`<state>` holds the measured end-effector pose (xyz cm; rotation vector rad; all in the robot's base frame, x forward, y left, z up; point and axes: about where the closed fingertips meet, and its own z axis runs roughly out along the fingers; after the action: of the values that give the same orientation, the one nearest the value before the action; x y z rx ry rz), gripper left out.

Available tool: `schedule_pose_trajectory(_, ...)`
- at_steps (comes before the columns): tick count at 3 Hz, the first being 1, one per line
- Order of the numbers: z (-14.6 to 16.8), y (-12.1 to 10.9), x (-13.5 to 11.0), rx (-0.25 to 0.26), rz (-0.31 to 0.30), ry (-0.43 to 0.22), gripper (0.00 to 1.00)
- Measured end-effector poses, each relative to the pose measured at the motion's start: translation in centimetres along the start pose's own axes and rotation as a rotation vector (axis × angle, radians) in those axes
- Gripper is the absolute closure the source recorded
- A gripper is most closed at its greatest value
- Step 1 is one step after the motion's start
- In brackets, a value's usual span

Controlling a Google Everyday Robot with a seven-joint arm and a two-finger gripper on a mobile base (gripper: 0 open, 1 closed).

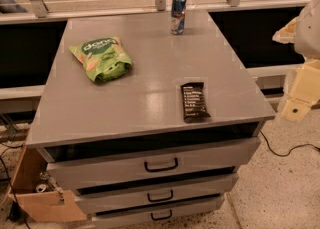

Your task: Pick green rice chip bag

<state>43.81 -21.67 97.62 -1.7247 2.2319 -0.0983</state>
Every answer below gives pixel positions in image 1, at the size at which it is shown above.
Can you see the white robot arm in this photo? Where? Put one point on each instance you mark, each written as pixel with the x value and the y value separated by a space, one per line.
pixel 303 91

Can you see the green rice chip bag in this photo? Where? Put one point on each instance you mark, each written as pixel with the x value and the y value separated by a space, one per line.
pixel 103 59

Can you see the grey drawer cabinet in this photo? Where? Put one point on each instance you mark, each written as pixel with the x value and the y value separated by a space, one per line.
pixel 143 110

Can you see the dark brown snack bar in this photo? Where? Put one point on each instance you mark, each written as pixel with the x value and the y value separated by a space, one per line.
pixel 194 105

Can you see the blue silver energy drink can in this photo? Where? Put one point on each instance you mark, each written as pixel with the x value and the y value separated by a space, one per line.
pixel 178 16

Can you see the top grey drawer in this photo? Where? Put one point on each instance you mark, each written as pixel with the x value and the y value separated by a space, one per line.
pixel 108 170

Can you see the grey drawer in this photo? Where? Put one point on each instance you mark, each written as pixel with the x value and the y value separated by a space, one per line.
pixel 156 194
pixel 157 212
pixel 108 170

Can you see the bottom grey drawer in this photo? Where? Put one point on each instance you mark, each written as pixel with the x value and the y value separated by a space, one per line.
pixel 157 212

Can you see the middle grey drawer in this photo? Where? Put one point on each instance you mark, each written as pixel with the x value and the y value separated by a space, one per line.
pixel 156 194

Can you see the brown cardboard box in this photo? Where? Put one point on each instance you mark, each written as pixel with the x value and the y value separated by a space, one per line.
pixel 48 206

